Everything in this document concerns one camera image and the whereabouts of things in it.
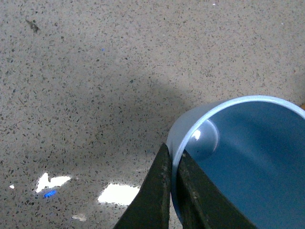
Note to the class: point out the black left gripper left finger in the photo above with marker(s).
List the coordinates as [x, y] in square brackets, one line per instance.
[151, 207]

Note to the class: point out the blue plastic cup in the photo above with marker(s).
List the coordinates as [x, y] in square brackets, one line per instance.
[253, 149]

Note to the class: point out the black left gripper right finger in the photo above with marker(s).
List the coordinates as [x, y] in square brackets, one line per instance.
[200, 202]

